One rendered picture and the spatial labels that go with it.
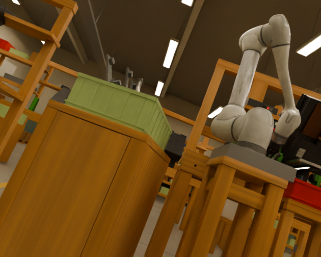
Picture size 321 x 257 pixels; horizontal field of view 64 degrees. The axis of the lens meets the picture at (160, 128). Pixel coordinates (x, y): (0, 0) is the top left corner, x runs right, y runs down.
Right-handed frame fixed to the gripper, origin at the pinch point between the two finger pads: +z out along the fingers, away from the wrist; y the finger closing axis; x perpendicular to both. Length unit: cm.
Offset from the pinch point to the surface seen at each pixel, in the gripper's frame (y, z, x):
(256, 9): -9, -124, 457
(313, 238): 36.4, 19.2, -26.8
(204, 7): -115, -99, 493
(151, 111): -74, -31, -57
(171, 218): -44, 44, -30
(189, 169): -44.3, 15.6, -10.7
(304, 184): 14.7, -12.0, -27.3
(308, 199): 18.5, -6.0, -30.8
